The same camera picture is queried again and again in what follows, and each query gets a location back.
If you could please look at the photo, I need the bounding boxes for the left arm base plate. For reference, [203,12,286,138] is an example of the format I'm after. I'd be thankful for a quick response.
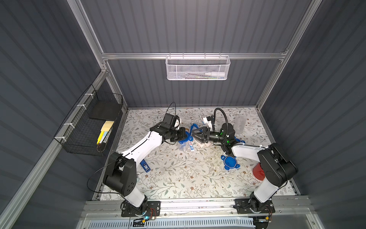
[121,201,161,217]

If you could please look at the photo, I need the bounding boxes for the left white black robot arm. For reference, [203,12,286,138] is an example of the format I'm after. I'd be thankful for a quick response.
[103,122,187,208]

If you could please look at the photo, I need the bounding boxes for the yellow sticky notes pad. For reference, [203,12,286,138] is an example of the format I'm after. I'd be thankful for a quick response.
[101,121,114,132]

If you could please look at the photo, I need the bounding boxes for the red pencil cup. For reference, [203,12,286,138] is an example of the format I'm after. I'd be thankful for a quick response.
[253,163,266,181]

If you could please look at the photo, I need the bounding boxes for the white wire mesh basket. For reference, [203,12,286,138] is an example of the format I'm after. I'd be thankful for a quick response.
[165,55,231,81]

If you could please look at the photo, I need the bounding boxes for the white ventilated front panel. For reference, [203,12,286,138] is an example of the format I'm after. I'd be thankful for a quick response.
[85,217,255,229]

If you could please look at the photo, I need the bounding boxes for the white tube in basket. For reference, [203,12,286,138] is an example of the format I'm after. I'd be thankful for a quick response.
[205,72,226,78]

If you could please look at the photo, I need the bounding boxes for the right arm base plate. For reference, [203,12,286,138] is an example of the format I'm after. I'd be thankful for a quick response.
[233,198,275,215]

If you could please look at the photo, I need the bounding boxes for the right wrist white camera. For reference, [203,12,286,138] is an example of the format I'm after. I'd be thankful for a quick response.
[202,115,214,131]

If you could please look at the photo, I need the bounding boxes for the black notebook in basket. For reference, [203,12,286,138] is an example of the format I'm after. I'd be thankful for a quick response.
[89,101,121,121]

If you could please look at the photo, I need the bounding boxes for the white bottle brown cap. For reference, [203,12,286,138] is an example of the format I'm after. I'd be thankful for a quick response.
[197,142,212,148]

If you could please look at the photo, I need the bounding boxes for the yellow marker in basket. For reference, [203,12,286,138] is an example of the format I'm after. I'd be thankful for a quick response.
[97,131,104,145]

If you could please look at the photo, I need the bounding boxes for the blue-lid clear container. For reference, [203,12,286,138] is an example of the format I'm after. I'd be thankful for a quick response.
[178,131,193,152]
[234,115,247,135]

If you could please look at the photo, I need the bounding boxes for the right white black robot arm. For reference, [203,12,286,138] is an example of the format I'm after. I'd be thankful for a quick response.
[192,124,298,203]

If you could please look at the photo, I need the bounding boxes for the black wire wall basket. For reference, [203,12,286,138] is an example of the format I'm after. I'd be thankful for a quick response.
[54,85,124,156]

